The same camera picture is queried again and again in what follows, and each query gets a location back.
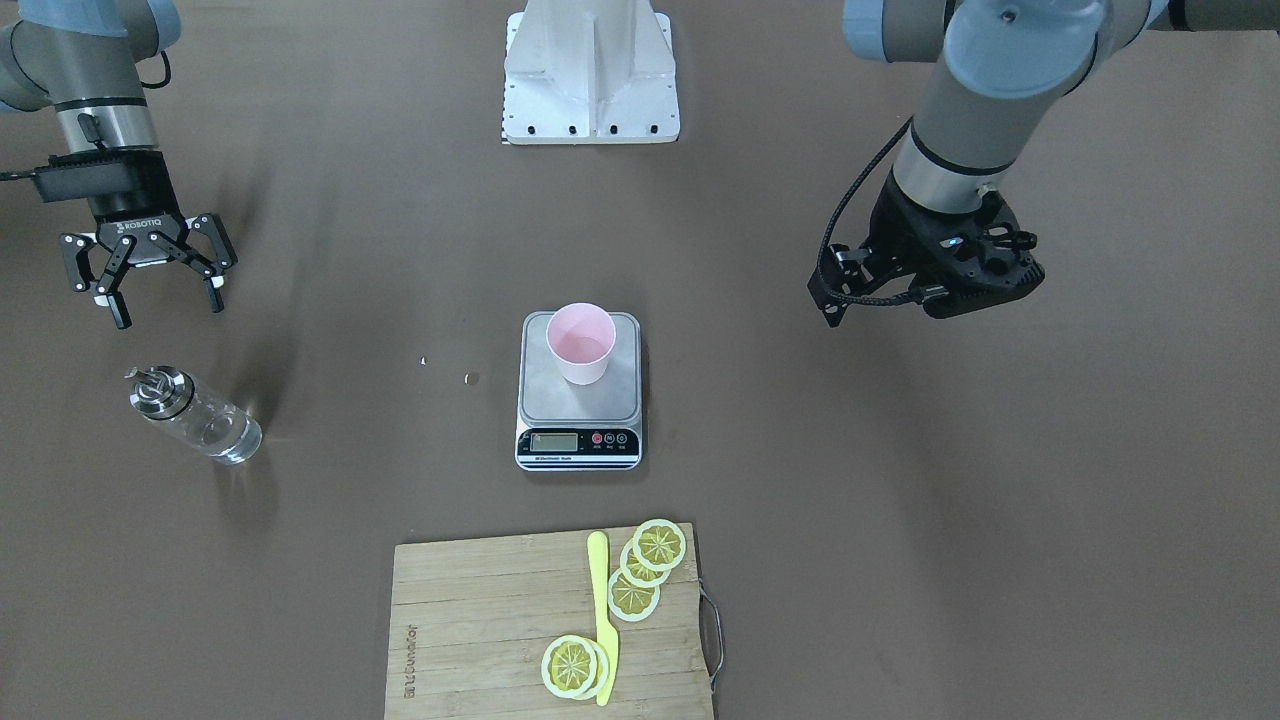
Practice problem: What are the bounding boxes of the silver digital kitchen scale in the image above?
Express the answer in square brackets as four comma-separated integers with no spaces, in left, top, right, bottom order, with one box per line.
[515,310,644,471]

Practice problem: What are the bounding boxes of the lemon slice near handle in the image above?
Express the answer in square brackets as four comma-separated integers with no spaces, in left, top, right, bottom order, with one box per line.
[540,634,613,701]

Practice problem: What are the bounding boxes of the pink plastic cup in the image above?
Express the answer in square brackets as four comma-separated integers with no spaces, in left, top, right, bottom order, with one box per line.
[545,302,617,386]

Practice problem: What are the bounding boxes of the lemon slice far end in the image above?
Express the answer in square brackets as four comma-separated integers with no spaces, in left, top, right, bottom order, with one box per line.
[632,518,689,571]

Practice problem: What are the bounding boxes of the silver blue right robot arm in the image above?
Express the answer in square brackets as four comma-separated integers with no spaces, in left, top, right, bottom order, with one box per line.
[1,1,237,329]

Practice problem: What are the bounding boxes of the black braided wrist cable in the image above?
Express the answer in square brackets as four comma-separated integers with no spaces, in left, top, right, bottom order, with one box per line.
[815,118,925,307]

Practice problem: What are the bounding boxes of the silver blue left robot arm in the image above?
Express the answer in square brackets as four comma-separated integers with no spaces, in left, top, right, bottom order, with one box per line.
[808,1,1277,327]

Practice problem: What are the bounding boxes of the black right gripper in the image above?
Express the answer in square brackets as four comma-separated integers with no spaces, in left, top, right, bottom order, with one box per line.
[60,195,237,331]

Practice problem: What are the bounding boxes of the yellow plastic knife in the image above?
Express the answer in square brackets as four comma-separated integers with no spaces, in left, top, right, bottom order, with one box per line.
[588,530,620,707]

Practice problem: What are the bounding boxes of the glass sauce bottle metal cap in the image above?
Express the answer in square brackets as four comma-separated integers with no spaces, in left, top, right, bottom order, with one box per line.
[124,365,262,465]

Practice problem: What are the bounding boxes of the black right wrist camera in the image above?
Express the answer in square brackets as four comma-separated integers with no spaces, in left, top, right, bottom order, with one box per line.
[33,150,179,218]

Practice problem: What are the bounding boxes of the lemon slice middle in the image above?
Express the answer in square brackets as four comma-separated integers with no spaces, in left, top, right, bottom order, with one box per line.
[620,539,669,588]

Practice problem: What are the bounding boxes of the lemon slice near knife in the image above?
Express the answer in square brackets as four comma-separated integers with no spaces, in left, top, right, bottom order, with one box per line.
[605,570,660,623]

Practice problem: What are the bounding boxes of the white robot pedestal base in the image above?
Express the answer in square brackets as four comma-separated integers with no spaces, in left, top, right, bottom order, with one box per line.
[500,1,681,146]

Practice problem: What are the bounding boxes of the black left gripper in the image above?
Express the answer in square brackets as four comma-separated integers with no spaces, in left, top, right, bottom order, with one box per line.
[808,170,961,328]

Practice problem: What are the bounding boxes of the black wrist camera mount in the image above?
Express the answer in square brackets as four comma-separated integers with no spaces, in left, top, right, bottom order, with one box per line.
[916,191,1046,319]

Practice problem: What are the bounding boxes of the bamboo cutting board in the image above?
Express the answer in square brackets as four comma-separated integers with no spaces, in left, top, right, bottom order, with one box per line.
[384,529,716,719]

